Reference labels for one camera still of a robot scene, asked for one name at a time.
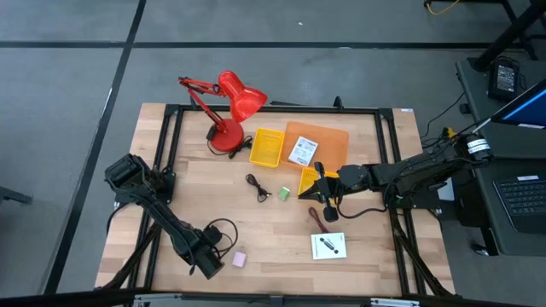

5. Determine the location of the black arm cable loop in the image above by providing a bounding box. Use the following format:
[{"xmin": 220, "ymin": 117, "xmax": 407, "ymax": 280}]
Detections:
[
  {"xmin": 334, "ymin": 194, "xmax": 388, "ymax": 220},
  {"xmin": 203, "ymin": 217, "xmax": 239, "ymax": 260}
]

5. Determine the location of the black power adapter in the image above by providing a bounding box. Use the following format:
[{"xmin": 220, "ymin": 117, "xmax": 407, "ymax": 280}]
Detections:
[{"xmin": 487, "ymin": 57, "xmax": 521, "ymax": 102}]

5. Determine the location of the black furniture leg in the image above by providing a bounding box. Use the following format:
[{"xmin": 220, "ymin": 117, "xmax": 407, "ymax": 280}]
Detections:
[{"xmin": 471, "ymin": 0, "xmax": 546, "ymax": 72}]

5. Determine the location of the red desk lamp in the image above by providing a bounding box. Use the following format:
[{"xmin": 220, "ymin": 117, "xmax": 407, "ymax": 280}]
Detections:
[{"xmin": 177, "ymin": 69, "xmax": 269, "ymax": 154}]

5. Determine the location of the monitor with blue screen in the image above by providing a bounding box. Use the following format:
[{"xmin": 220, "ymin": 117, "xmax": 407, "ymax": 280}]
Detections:
[{"xmin": 490, "ymin": 78, "xmax": 546, "ymax": 130}]

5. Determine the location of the black aluminium table frame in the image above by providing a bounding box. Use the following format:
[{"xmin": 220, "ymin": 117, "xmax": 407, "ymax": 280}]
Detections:
[{"xmin": 100, "ymin": 96, "xmax": 456, "ymax": 299}]

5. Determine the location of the yellow plastic basket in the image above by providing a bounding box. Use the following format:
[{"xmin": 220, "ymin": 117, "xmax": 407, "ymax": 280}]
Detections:
[
  {"xmin": 248, "ymin": 126, "xmax": 286, "ymax": 169},
  {"xmin": 297, "ymin": 166, "xmax": 341, "ymax": 196}
]

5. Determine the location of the dark grey side desk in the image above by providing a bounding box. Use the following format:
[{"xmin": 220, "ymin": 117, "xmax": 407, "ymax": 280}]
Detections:
[{"xmin": 455, "ymin": 57, "xmax": 546, "ymax": 257}]

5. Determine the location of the orange plastic tray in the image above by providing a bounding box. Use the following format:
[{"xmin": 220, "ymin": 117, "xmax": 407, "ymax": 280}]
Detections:
[{"xmin": 279, "ymin": 121, "xmax": 350, "ymax": 172}]

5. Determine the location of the black laptop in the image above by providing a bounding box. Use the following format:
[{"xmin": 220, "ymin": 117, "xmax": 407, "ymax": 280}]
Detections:
[{"xmin": 492, "ymin": 173, "xmax": 546, "ymax": 235}]

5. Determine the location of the white paper sheet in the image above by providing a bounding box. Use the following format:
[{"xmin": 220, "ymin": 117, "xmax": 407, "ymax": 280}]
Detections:
[{"xmin": 437, "ymin": 177, "xmax": 456, "ymax": 201}]

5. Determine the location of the silver frame bracket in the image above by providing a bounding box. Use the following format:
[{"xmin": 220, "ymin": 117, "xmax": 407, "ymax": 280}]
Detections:
[
  {"xmin": 132, "ymin": 293, "xmax": 183, "ymax": 307},
  {"xmin": 369, "ymin": 298, "xmax": 421, "ymax": 307}
]

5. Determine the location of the black right arm cable loop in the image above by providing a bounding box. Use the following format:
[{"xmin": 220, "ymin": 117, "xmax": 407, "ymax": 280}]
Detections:
[{"xmin": 334, "ymin": 194, "xmax": 388, "ymax": 220}]

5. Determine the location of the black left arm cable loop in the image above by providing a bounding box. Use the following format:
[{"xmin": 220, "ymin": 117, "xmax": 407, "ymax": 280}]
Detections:
[{"xmin": 203, "ymin": 217, "xmax": 239, "ymax": 260}]

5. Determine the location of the white box with green edge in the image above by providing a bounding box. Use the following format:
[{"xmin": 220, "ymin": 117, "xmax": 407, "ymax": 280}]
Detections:
[{"xmin": 311, "ymin": 232, "xmax": 348, "ymax": 261}]

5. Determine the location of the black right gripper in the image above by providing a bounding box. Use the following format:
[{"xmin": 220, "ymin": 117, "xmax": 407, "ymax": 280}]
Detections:
[{"xmin": 298, "ymin": 161, "xmax": 346, "ymax": 223}]

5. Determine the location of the white box with barcode label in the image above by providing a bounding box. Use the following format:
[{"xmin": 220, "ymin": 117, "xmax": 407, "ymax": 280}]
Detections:
[{"xmin": 288, "ymin": 136, "xmax": 319, "ymax": 167}]

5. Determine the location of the black lamp power cord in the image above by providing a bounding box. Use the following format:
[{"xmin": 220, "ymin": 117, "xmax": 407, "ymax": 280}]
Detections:
[{"xmin": 206, "ymin": 126, "xmax": 254, "ymax": 160}]

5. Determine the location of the magenta braided cable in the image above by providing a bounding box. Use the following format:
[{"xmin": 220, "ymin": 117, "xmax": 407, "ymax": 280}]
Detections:
[{"xmin": 308, "ymin": 206, "xmax": 332, "ymax": 235}]

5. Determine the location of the black furniture foot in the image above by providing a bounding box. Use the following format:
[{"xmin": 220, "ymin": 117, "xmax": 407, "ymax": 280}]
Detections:
[{"xmin": 0, "ymin": 185, "xmax": 34, "ymax": 206}]

